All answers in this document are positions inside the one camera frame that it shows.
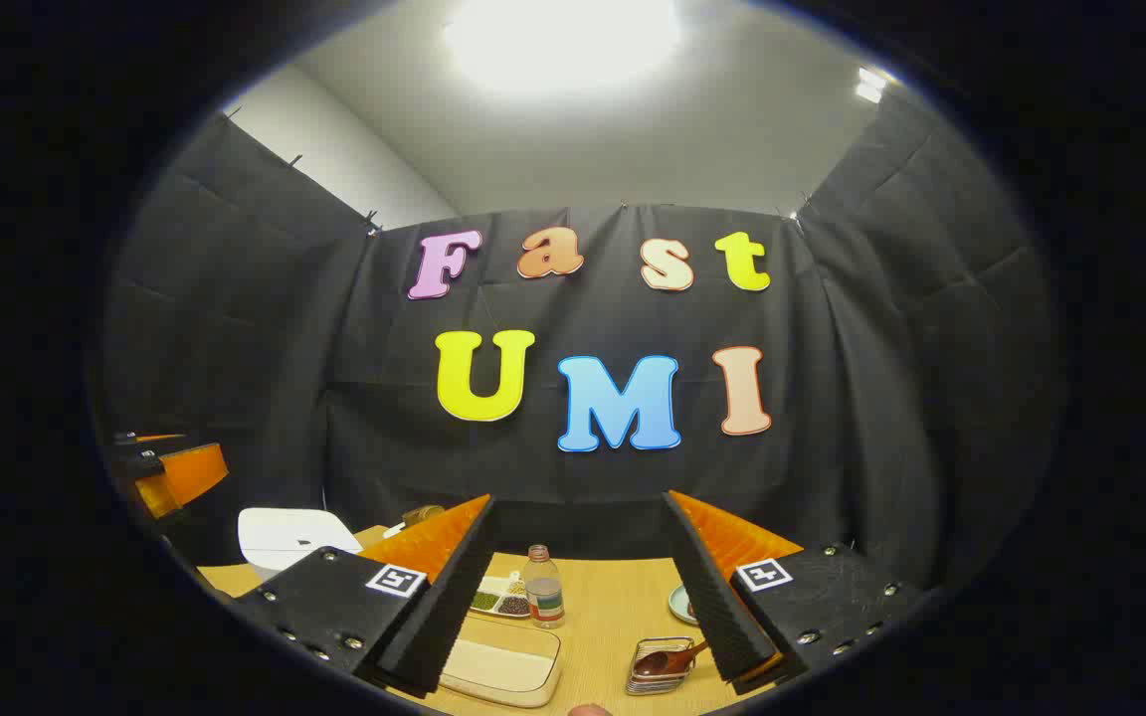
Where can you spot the white divided dish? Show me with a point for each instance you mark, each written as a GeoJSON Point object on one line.
{"type": "Point", "coordinates": [493, 587]}

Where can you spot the clear plastic bottle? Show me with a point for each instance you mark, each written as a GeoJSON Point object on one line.
{"type": "Point", "coordinates": [544, 592]}

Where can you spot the brown wooden spoon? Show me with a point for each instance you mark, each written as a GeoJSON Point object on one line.
{"type": "Point", "coordinates": [658, 660]}

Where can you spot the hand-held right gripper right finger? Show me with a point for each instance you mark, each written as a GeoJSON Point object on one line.
{"type": "Point", "coordinates": [717, 597]}

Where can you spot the white rice cooker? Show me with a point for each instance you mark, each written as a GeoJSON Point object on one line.
{"type": "Point", "coordinates": [285, 532]}

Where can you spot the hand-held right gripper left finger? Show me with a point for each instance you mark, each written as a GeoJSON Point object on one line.
{"type": "Point", "coordinates": [444, 607]}

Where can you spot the dark red beans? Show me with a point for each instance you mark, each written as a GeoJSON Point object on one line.
{"type": "Point", "coordinates": [514, 605]}

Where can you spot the metal chopstick holder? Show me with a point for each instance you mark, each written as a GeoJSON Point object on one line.
{"type": "Point", "coordinates": [655, 682]}

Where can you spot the pale green plate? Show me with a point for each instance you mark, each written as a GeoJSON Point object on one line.
{"type": "Point", "coordinates": [679, 604]}

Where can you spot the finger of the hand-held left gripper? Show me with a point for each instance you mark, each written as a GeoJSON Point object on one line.
{"type": "Point", "coordinates": [157, 438]}
{"type": "Point", "coordinates": [190, 472]}

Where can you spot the black backdrop cloth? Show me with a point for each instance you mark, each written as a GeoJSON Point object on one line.
{"type": "Point", "coordinates": [334, 398]}

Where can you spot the green mung beans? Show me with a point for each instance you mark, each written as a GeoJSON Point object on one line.
{"type": "Point", "coordinates": [484, 601]}

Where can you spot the small ceiling light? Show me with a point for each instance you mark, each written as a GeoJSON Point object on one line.
{"type": "Point", "coordinates": [871, 85]}

